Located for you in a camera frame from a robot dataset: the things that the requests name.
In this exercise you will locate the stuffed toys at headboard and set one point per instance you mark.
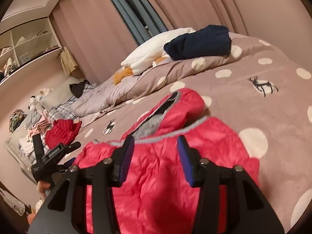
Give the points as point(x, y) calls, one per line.
point(34, 100)

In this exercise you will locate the plaid pillow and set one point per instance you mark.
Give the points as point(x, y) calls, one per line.
point(63, 111)

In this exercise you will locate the navy blue folded garment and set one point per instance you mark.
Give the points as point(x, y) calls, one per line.
point(213, 40)

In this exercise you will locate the pile of pink clothes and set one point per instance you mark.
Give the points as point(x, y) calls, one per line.
point(37, 123)

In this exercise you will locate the white wall shelf unit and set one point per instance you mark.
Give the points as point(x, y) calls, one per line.
point(27, 43)

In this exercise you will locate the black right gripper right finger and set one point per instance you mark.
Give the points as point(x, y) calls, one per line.
point(229, 199)

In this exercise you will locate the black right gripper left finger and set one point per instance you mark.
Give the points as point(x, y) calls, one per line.
point(64, 210)

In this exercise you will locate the black garment on pillow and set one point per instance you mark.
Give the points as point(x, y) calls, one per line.
point(77, 89)

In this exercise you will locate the brown polka dot bedspread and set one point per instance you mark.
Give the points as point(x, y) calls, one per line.
point(261, 95)

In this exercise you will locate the white goose plush toy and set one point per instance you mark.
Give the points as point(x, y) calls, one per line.
point(146, 55)

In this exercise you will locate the pink curtain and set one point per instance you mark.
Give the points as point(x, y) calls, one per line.
point(99, 40)

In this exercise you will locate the beige pleated lamp shade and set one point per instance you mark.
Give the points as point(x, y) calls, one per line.
point(67, 61)

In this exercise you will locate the grey pillow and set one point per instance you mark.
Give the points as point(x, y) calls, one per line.
point(59, 95)

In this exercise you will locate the blue curtain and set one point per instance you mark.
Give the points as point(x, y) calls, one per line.
point(141, 19)

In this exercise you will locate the grey quilted blanket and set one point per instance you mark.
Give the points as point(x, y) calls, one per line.
point(133, 87)

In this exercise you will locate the person's left hand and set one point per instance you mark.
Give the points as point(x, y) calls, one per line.
point(44, 189)

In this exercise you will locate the red puffer jacket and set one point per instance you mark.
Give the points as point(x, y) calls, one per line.
point(64, 131)
point(156, 198)

